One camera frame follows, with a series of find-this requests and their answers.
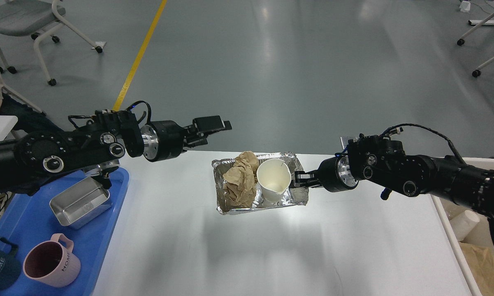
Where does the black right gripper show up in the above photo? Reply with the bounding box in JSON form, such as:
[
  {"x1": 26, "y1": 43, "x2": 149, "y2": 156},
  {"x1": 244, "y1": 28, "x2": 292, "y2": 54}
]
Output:
[{"x1": 292, "y1": 156, "x2": 358, "y2": 192}]

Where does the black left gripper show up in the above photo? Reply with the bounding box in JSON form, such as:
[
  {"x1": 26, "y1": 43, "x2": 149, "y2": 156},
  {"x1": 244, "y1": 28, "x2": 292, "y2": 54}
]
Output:
[{"x1": 142, "y1": 116, "x2": 232, "y2": 162}]

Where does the aluminium foil container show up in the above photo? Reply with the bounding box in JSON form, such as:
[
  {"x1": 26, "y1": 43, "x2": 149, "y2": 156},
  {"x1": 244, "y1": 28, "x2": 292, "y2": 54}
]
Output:
[{"x1": 212, "y1": 152, "x2": 309, "y2": 215}]

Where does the white paper cup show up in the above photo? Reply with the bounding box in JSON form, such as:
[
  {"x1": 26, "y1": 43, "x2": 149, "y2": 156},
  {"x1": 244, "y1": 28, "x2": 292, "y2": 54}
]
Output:
[{"x1": 257, "y1": 159, "x2": 292, "y2": 204}]

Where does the brown paper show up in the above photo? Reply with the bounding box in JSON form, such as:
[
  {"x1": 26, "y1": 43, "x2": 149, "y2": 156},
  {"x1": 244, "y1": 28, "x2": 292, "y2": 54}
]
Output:
[
  {"x1": 459, "y1": 242, "x2": 494, "y2": 296},
  {"x1": 223, "y1": 150, "x2": 260, "y2": 208}
]

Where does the square steel tray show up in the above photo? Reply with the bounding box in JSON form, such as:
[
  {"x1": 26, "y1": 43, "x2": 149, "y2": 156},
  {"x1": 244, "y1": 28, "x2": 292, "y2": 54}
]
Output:
[{"x1": 49, "y1": 177, "x2": 113, "y2": 230}]

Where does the pink ceramic mug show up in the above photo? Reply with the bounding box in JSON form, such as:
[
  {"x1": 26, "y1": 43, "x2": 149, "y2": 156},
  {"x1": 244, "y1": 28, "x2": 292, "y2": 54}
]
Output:
[{"x1": 23, "y1": 234, "x2": 81, "y2": 288}]

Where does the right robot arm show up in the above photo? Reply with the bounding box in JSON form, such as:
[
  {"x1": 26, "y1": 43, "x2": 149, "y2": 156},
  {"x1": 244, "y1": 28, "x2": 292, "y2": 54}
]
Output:
[{"x1": 290, "y1": 123, "x2": 494, "y2": 246}]

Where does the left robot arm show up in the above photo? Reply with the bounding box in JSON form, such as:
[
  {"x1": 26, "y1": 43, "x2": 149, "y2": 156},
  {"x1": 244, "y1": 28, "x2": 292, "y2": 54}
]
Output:
[{"x1": 0, "y1": 101, "x2": 232, "y2": 196}]

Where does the left floor socket plate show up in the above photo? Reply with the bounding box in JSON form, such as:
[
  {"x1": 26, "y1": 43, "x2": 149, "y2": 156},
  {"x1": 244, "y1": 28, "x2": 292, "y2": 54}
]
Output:
[{"x1": 340, "y1": 136, "x2": 351, "y2": 150}]

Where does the paper cup in bin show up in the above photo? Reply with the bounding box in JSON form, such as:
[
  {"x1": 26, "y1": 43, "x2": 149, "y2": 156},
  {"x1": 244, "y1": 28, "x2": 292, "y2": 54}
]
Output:
[{"x1": 449, "y1": 210, "x2": 480, "y2": 241}]

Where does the beige plastic bin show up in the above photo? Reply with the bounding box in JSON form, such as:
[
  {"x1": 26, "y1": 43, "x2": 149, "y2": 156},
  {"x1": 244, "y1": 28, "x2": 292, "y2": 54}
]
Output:
[{"x1": 432, "y1": 157, "x2": 494, "y2": 296}]

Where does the blue plastic tray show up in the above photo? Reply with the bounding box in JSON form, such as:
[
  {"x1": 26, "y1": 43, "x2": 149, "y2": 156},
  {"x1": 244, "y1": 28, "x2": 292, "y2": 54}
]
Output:
[{"x1": 0, "y1": 168, "x2": 130, "y2": 296}]

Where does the white chair legs right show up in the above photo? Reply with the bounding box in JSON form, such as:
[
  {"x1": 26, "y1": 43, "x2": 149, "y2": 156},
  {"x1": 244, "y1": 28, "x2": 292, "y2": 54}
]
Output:
[{"x1": 456, "y1": 0, "x2": 494, "y2": 79}]

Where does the grey office chair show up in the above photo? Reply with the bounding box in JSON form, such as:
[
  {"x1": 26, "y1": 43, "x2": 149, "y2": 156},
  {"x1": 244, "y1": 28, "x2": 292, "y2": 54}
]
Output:
[{"x1": 0, "y1": 0, "x2": 103, "y2": 86}]

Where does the brown paper in bin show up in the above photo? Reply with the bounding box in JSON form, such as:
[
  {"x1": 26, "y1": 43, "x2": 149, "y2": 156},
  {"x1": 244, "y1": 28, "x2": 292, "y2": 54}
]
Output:
[{"x1": 459, "y1": 242, "x2": 494, "y2": 296}]

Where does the person in jeans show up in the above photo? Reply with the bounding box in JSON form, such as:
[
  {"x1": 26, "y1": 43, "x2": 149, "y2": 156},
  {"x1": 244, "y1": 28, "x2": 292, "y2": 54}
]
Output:
[{"x1": 0, "y1": 73, "x2": 63, "y2": 133}]

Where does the dark blue mug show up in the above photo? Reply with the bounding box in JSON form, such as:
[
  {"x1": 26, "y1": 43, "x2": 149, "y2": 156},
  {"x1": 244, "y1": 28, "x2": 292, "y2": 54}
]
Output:
[{"x1": 0, "y1": 236, "x2": 22, "y2": 291}]

